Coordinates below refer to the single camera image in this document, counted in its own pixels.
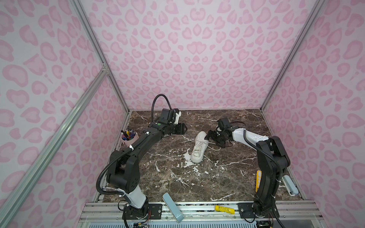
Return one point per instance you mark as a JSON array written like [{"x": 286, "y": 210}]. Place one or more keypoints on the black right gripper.
[{"x": 208, "y": 134}]

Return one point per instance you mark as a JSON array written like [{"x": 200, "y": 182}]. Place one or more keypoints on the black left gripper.
[{"x": 181, "y": 129}]

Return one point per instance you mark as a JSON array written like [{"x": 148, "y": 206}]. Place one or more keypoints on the white knit sneaker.
[{"x": 201, "y": 144}]

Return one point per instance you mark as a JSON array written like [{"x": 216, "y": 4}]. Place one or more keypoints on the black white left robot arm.
[{"x": 122, "y": 175}]

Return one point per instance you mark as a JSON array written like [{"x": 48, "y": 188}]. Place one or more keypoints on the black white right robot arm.
[{"x": 273, "y": 161}]

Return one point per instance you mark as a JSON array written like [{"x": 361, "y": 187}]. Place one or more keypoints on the yellow calculator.
[{"x": 258, "y": 180}]

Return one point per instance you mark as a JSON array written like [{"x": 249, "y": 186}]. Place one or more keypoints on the coloured pens in cup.
[{"x": 128, "y": 134}]

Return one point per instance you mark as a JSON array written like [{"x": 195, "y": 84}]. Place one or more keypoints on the pink pen cup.
[{"x": 128, "y": 143}]

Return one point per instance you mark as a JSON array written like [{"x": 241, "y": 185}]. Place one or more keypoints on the yellow marker tube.
[{"x": 220, "y": 208}]

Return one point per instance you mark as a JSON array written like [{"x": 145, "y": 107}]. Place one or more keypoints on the light blue stapler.
[{"x": 290, "y": 185}]

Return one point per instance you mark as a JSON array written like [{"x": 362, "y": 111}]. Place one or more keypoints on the light blue eraser block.
[{"x": 173, "y": 208}]

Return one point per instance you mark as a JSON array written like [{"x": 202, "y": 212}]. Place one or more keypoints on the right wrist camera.
[{"x": 223, "y": 124}]

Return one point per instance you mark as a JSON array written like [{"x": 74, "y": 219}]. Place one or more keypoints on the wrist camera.
[
  {"x": 223, "y": 124},
  {"x": 170, "y": 116}
]

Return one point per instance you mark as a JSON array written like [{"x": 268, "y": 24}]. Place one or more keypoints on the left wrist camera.
[{"x": 170, "y": 116}]

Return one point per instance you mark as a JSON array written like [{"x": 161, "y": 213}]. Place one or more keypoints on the aluminium corner frame post right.
[{"x": 309, "y": 23}]

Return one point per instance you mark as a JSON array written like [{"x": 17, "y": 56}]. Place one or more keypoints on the aluminium corner frame post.
[
  {"x": 85, "y": 23},
  {"x": 309, "y": 23}
]

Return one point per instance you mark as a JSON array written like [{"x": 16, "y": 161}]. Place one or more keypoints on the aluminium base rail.
[{"x": 293, "y": 214}]

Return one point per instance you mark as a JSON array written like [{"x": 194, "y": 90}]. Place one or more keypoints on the aluminium corner frame post left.
[{"x": 85, "y": 23}]

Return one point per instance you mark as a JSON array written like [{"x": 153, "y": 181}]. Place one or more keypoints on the diagonal aluminium frame bar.
[{"x": 17, "y": 198}]

